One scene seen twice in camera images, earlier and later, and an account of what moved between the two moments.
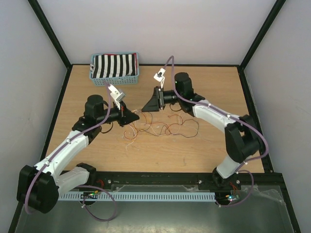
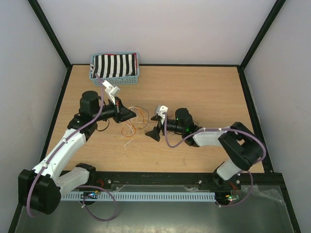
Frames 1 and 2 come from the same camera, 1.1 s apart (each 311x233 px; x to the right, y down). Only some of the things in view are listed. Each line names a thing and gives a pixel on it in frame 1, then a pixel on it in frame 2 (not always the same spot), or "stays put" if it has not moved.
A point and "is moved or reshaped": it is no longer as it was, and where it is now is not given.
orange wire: [136, 128] -> [135, 129]
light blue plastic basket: [119, 80] stays put
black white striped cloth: [109, 65] stays put
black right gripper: [156, 100] -> [154, 134]
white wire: [181, 119] is moved or reshaped
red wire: [174, 114] -> [134, 133]
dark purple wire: [175, 133] is moved or reshaped
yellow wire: [142, 124] -> [129, 121]
